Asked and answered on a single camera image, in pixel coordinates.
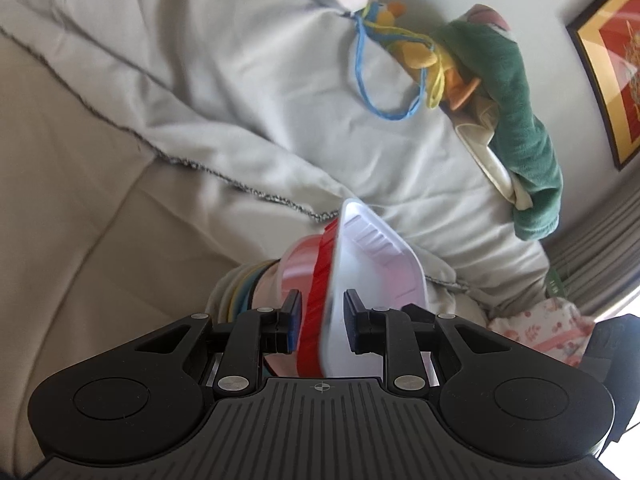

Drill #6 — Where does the green towel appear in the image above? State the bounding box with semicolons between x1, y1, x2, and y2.
434;4;563;240

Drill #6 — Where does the pink floral baby cloth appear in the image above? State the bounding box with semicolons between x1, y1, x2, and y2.
488;297;596;367

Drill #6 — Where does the framed red picture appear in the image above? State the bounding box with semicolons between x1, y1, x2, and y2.
566;0;639;169

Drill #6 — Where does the blue enamel bowl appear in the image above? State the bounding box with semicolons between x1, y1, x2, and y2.
228;260;276;321

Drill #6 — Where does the red white plastic tray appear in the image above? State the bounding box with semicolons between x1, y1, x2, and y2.
296;198;427;378

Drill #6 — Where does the grey curtain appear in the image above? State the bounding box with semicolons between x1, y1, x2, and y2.
547;188;639;315

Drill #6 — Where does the grey sofa blanket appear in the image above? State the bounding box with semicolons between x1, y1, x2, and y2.
1;0;549;474

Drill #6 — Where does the cream cloth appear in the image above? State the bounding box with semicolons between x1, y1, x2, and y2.
450;96;533;210

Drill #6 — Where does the white paper cup bowl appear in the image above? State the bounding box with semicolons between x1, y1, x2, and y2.
259;237;327;376

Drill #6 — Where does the blue cord loop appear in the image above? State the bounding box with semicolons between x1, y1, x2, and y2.
352;4;424;123

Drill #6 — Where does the white floral plate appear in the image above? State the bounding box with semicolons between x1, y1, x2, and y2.
205;264;250;324

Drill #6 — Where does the white bowl yellow rim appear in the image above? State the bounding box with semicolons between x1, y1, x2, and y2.
222;270;249;323

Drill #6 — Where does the yellow orange plush toy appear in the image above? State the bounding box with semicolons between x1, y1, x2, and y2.
361;1;480;110

